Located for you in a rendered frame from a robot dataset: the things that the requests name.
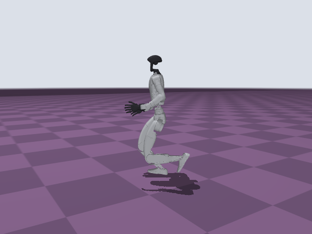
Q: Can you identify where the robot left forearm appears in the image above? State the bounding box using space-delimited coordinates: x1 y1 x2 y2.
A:
140 94 163 110

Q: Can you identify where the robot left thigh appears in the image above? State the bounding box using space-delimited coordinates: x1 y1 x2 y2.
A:
143 118 164 163

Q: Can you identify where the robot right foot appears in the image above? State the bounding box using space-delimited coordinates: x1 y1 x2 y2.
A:
148 168 168 175

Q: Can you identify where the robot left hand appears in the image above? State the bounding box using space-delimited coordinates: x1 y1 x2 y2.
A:
124 101 145 113

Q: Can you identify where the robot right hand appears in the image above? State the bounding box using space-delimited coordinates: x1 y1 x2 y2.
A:
130 110 145 116

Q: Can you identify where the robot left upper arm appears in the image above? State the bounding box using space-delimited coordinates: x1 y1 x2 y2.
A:
152 75 166 102

